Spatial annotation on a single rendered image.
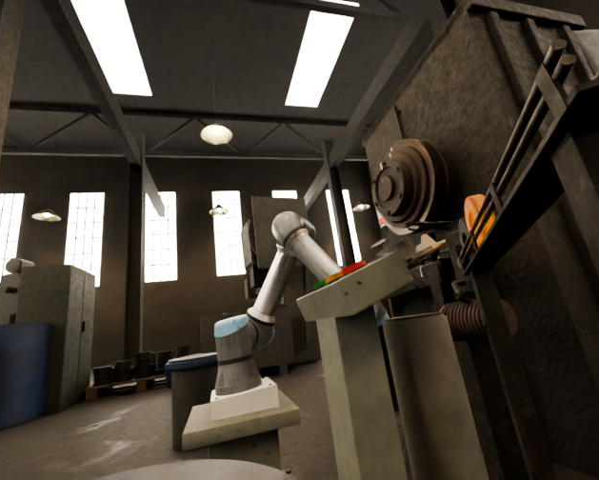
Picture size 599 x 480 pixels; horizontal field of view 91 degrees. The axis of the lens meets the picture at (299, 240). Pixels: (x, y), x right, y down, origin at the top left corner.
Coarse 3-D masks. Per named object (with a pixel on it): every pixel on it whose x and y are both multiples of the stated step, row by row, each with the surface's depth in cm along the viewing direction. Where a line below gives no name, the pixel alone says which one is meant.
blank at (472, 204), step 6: (468, 198) 77; (474, 198) 74; (480, 198) 73; (468, 204) 78; (474, 204) 73; (480, 204) 72; (468, 210) 80; (474, 210) 73; (468, 216) 81; (474, 216) 74; (492, 216) 70; (468, 222) 83; (480, 222) 71; (492, 222) 70; (468, 228) 84; (486, 228) 70; (480, 240) 74
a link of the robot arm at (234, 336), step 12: (216, 324) 99; (228, 324) 97; (240, 324) 98; (252, 324) 106; (216, 336) 97; (228, 336) 96; (240, 336) 97; (252, 336) 102; (216, 348) 98; (228, 348) 95; (240, 348) 95; (252, 348) 104
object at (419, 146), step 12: (396, 144) 149; (408, 144) 140; (420, 144) 132; (432, 156) 129; (432, 168) 125; (432, 180) 126; (444, 180) 127; (432, 192) 126; (444, 192) 128; (432, 204) 127; (420, 216) 135; (432, 216) 133; (396, 228) 153; (420, 228) 140
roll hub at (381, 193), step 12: (384, 168) 146; (408, 168) 134; (384, 180) 145; (396, 180) 138; (408, 180) 132; (372, 192) 158; (384, 192) 146; (396, 192) 139; (408, 192) 133; (384, 204) 149; (396, 204) 138; (408, 204) 136
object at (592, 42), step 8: (576, 32) 136; (584, 32) 137; (592, 32) 139; (576, 40) 135; (584, 40) 135; (592, 40) 137; (584, 48) 134; (592, 48) 135; (592, 56) 133; (592, 64) 132; (592, 72) 132
